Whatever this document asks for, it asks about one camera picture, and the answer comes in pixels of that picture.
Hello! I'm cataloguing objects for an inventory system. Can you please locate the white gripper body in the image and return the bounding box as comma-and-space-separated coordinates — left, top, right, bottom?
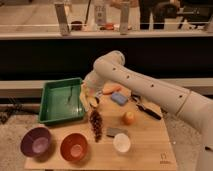
83, 71, 104, 97

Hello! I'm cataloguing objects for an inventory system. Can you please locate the yellow banana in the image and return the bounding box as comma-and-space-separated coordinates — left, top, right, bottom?
79, 83, 99, 111

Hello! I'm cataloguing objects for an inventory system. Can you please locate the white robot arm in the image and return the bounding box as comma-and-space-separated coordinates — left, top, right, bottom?
84, 50, 213, 171

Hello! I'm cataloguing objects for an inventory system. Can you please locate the white small bowl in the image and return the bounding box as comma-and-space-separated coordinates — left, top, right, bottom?
113, 133, 131, 153

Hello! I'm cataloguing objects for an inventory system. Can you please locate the red orange bowl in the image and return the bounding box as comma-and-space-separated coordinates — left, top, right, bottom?
60, 133, 88, 163

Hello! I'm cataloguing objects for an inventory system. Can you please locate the purple bowl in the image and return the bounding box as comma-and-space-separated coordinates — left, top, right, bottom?
20, 127, 52, 157

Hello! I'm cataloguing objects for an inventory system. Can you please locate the orange carrot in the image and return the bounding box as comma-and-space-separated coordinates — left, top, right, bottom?
103, 85, 121, 95

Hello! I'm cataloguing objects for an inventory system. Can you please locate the blue sponge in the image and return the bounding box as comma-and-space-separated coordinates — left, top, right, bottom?
111, 92, 128, 106

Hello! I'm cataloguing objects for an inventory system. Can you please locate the green plastic tray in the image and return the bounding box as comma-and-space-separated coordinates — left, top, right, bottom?
38, 77, 85, 125

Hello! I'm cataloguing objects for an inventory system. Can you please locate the brown grape bunch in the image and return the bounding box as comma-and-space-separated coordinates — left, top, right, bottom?
89, 110, 102, 142

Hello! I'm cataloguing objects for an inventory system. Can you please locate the orange fruit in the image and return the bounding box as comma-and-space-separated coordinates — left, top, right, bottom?
122, 112, 135, 125

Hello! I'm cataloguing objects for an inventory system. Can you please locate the grey sponge block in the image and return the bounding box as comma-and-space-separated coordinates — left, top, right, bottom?
106, 127, 127, 137

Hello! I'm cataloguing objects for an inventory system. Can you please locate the wooden cutting board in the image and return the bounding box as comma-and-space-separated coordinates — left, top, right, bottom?
24, 80, 179, 171

